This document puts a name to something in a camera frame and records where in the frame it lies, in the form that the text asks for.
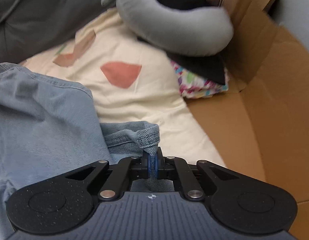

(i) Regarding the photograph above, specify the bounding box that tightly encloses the colourful patterned cloth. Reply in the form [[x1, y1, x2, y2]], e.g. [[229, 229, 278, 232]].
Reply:
[[170, 60, 230, 99]]

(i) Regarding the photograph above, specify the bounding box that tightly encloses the dark grey garment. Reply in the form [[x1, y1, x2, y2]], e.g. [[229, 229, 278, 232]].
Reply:
[[0, 0, 115, 63]]

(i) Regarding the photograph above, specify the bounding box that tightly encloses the grey neck pillow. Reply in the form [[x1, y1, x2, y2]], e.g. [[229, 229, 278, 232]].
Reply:
[[101, 0, 234, 56]]

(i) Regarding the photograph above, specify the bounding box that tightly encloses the brown cardboard box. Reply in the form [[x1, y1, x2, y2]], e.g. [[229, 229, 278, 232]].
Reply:
[[187, 0, 309, 239]]

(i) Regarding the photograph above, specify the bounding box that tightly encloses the black garment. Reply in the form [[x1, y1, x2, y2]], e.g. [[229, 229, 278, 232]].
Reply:
[[165, 51, 226, 85]]

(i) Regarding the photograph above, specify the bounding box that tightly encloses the cream patterned bed sheet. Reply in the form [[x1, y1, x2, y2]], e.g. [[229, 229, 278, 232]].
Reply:
[[22, 8, 224, 165]]

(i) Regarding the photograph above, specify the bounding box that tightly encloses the light blue denim garment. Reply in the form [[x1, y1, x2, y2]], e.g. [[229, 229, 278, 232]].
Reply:
[[0, 63, 160, 239]]

